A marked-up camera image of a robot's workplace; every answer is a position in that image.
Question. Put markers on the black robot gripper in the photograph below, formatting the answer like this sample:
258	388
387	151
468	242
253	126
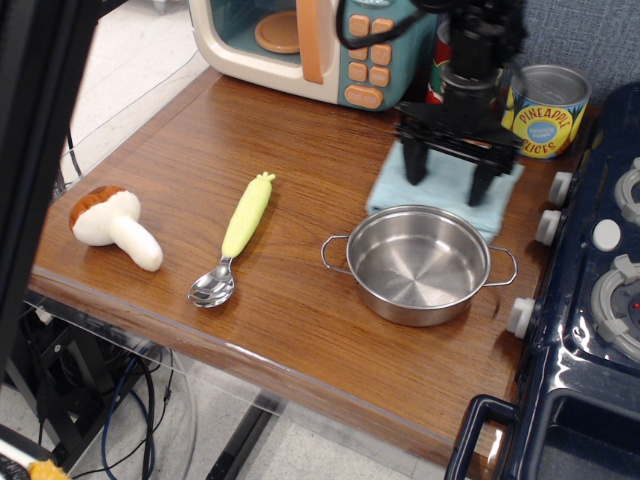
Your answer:
462	126

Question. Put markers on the light blue towel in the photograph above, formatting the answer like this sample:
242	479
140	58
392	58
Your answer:
446	186

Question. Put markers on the spoon with green handle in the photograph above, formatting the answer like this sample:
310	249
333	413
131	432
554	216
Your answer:
217	286

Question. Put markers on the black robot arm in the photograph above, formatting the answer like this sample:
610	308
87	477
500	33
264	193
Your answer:
44	46

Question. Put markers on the white stove knob top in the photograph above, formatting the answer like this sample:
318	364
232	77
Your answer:
559	188

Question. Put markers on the white stove knob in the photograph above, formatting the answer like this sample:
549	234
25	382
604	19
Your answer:
547	227
559	188
520	316

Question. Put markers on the yellow plush object corner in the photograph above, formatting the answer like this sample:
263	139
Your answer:
45	470

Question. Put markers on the stainless steel pot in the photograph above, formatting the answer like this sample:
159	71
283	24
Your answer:
418	266

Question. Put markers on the pineapple slices can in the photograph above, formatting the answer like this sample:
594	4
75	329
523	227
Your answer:
545	105

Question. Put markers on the tomato sauce can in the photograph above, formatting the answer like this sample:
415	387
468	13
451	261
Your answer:
440	58

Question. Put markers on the white stove knob middle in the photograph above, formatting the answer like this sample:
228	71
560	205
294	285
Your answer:
547	227

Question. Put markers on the toy microwave teal and cream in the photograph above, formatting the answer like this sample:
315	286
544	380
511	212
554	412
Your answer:
292	47

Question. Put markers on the white stove knob bottom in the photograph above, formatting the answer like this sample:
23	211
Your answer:
520	316

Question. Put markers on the dark blue toy stove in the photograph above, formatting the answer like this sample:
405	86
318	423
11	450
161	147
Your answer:
576	414

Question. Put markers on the clear acrylic table guard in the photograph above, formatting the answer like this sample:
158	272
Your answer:
292	326

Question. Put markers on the plush mushroom toy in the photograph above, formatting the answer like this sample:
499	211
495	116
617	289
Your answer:
110	215

